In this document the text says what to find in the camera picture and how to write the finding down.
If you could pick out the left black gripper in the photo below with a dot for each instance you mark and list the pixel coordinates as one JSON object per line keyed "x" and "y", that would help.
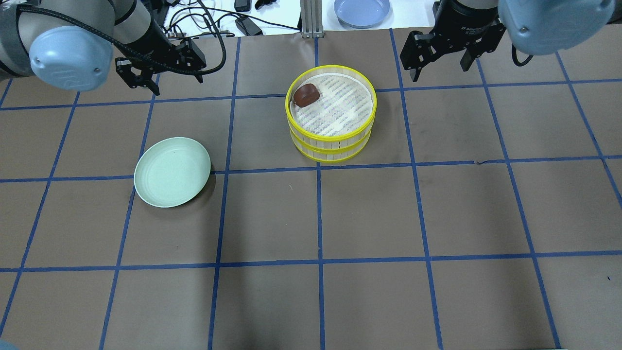
{"x": 149, "y": 45}

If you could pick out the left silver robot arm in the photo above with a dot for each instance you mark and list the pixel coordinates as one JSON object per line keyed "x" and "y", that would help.
{"x": 74, "y": 44}

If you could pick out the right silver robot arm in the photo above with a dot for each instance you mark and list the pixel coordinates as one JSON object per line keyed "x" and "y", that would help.
{"x": 535, "y": 28}

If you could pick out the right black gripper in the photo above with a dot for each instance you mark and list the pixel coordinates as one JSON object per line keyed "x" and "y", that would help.
{"x": 462, "y": 24}

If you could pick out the aluminium frame post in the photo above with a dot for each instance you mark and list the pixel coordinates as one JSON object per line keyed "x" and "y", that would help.
{"x": 311, "y": 19}

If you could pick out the brown chocolate bun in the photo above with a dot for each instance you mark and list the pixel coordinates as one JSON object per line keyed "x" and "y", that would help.
{"x": 306, "y": 95}

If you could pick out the yellow bamboo steamer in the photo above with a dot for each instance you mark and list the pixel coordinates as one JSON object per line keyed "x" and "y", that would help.
{"x": 330, "y": 151}
{"x": 343, "y": 114}

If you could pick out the blue plate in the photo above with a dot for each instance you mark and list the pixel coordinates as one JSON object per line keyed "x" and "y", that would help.
{"x": 361, "y": 14}

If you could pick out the mint green plate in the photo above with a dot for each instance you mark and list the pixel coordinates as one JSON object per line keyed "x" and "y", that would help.
{"x": 172, "y": 172}

